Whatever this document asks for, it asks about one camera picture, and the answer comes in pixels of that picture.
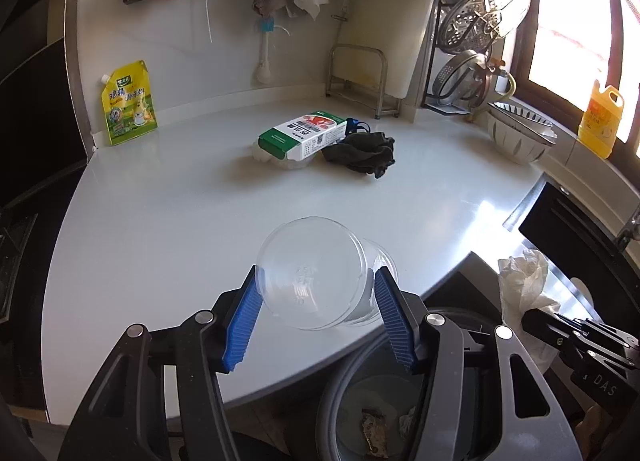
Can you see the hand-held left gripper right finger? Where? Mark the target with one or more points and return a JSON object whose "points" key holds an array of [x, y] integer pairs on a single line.
{"points": [[395, 316]]}

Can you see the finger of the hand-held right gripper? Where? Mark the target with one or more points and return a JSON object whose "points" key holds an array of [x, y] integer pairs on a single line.
{"points": [[545, 328], [615, 333]]}

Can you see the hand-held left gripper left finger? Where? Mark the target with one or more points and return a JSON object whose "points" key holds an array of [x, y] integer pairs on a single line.
{"points": [[245, 321]]}

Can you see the white tissue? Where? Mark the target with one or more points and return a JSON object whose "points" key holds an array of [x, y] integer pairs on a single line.
{"points": [[520, 286]]}

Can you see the clear plastic container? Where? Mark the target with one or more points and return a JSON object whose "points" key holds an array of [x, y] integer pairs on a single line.
{"points": [[310, 271]]}

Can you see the grey perforated waste bin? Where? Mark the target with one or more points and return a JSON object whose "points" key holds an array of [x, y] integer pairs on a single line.
{"points": [[330, 391]]}

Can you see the dark cloth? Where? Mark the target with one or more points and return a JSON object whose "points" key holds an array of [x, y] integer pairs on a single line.
{"points": [[365, 151]]}

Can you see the green white red carton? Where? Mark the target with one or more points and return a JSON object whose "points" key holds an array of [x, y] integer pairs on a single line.
{"points": [[300, 138]]}

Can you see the small blue plastic item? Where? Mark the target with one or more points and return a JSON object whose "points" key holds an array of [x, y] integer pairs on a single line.
{"points": [[355, 124]]}

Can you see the person's right hand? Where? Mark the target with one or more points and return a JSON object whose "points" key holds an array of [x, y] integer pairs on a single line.
{"points": [[592, 416]]}

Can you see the black sink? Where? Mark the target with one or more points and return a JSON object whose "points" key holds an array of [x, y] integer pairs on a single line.
{"points": [[575, 241]]}

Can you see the metal faucet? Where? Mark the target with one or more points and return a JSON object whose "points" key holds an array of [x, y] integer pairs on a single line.
{"points": [[627, 231]]}

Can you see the small white crumpled paper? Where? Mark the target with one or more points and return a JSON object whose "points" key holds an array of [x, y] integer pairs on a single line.
{"points": [[407, 422]]}

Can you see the brown snack wrapper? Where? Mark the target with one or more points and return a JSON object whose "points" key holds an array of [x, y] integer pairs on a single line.
{"points": [[373, 433]]}

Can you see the white slotted colander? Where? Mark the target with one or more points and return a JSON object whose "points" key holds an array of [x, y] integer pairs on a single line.
{"points": [[515, 151]]}

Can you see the yellow oil bottle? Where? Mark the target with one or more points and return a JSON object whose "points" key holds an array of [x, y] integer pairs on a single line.
{"points": [[600, 121]]}

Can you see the patterned ceramic bowl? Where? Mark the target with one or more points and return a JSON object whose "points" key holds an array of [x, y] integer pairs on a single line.
{"points": [[520, 113]]}

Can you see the metal cutting board stand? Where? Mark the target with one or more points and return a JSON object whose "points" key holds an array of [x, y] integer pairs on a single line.
{"points": [[360, 86]]}

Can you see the black lid rack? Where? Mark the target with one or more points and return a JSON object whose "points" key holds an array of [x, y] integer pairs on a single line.
{"points": [[430, 86]]}

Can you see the black gas stove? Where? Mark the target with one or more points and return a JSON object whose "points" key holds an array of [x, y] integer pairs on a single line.
{"points": [[15, 251]]}

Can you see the yellow green seasoning pouch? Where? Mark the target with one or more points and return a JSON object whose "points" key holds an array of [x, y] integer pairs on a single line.
{"points": [[127, 106]]}

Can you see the white pitcher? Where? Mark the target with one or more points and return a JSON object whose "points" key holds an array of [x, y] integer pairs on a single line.
{"points": [[502, 86]]}

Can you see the blue white bottle brush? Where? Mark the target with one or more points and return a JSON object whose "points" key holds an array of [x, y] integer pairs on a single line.
{"points": [[263, 71]]}

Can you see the white cutting board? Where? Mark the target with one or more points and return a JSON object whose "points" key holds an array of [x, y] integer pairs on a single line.
{"points": [[395, 31]]}

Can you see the white plastic stick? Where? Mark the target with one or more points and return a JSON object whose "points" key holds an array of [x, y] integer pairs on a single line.
{"points": [[208, 16]]}

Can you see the perforated steel steamer plate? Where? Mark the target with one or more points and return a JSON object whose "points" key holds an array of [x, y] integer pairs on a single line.
{"points": [[480, 16]]}

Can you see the window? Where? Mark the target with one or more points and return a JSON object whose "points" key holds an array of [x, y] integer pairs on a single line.
{"points": [[565, 16]]}

